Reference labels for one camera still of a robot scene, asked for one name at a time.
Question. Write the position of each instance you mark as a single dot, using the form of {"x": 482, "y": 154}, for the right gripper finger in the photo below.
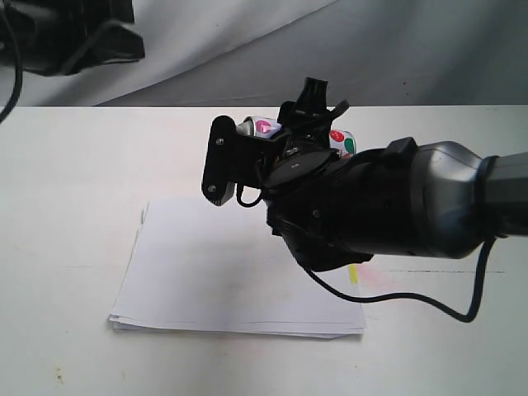
{"x": 312, "y": 101}
{"x": 289, "y": 119}

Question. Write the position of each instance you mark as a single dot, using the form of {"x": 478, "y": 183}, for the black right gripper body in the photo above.
{"x": 298, "y": 197}

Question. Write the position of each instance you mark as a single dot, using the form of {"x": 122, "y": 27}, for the silver spray can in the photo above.
{"x": 266, "y": 128}

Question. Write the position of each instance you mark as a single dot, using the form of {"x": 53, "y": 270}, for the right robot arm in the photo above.
{"x": 436, "y": 200}

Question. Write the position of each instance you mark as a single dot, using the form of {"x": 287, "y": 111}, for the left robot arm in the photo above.
{"x": 62, "y": 38}

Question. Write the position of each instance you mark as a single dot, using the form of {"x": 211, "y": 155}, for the yellow sticky marker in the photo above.
{"x": 353, "y": 274}

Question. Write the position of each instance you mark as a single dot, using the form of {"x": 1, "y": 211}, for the white backdrop cloth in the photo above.
{"x": 258, "y": 53}

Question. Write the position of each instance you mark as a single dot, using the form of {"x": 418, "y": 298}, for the white paper stack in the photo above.
{"x": 201, "y": 268}

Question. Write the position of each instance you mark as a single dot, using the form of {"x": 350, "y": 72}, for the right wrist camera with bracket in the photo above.
{"x": 234, "y": 159}

